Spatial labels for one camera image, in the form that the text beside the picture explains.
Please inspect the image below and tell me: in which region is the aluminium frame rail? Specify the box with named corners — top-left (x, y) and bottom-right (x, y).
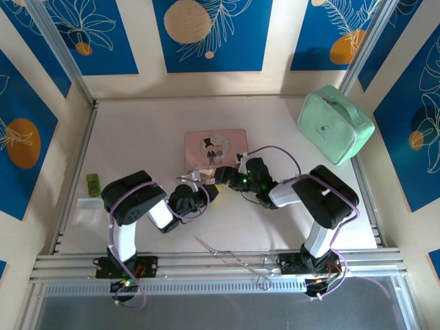
top-left (28, 247), bottom-right (408, 287)

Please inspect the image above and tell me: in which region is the mint green zip case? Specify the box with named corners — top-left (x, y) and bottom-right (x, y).
top-left (296, 85), bottom-right (376, 166)

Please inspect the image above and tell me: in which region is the slotted grey cable duct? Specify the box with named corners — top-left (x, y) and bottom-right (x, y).
top-left (42, 279), bottom-right (310, 297)

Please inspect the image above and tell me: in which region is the small green block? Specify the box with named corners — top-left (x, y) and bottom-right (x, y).
top-left (85, 173), bottom-right (102, 198)

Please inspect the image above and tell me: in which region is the aluminium frame post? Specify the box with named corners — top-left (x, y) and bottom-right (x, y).
top-left (338, 0), bottom-right (402, 98)
top-left (25, 0), bottom-right (98, 108)

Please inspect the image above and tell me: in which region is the clear plastic bag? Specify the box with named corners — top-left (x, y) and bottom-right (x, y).
top-left (74, 198), bottom-right (104, 226)

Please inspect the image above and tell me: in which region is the blue floral wall panel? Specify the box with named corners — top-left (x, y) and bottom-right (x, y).
top-left (0, 47), bottom-right (60, 221)
top-left (290, 0), bottom-right (385, 72)
top-left (2, 0), bottom-right (140, 76)
top-left (372, 31), bottom-right (440, 214)
top-left (152, 0), bottom-right (274, 74)

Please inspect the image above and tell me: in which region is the pink tin box with couple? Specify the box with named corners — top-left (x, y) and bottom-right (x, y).
top-left (184, 129), bottom-right (248, 172)

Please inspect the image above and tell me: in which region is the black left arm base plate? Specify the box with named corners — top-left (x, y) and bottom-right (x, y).
top-left (95, 254), bottom-right (160, 280)

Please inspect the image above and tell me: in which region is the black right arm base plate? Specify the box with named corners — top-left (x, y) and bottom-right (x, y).
top-left (278, 252), bottom-right (349, 276)

